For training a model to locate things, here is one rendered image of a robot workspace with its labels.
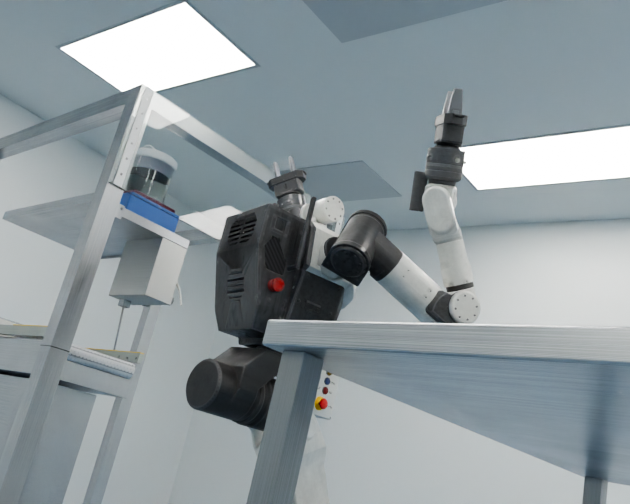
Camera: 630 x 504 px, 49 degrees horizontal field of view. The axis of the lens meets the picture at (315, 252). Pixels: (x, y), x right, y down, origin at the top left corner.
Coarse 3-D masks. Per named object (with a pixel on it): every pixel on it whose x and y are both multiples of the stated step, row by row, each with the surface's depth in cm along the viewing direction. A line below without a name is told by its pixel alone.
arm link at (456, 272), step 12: (456, 240) 161; (444, 252) 162; (456, 252) 161; (444, 264) 162; (456, 264) 161; (468, 264) 162; (444, 276) 163; (456, 276) 161; (468, 276) 161; (456, 288) 161; (468, 288) 160
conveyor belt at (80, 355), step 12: (0, 336) 231; (72, 348) 202; (84, 348) 206; (72, 360) 203; (84, 360) 205; (96, 360) 207; (108, 360) 210; (120, 360) 215; (108, 372) 212; (120, 372) 214; (132, 372) 216
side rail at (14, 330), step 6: (0, 324) 230; (0, 330) 228; (6, 330) 225; (12, 330) 222; (18, 330) 220; (24, 330) 217; (30, 330) 214; (36, 330) 211; (42, 330) 209; (30, 336) 215; (36, 336) 211; (42, 336) 208
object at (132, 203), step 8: (120, 200) 224; (128, 200) 221; (136, 200) 222; (128, 208) 220; (136, 208) 222; (144, 208) 224; (152, 208) 227; (144, 216) 224; (152, 216) 226; (160, 216) 229; (168, 216) 231; (160, 224) 229; (168, 224) 231; (176, 224) 233
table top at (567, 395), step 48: (288, 336) 86; (336, 336) 81; (384, 336) 76; (432, 336) 72; (480, 336) 68; (528, 336) 65; (576, 336) 62; (624, 336) 59; (384, 384) 97; (432, 384) 88; (480, 384) 81; (528, 384) 75; (576, 384) 69; (624, 384) 65; (480, 432) 124; (528, 432) 110; (576, 432) 99; (624, 432) 90; (624, 480) 147
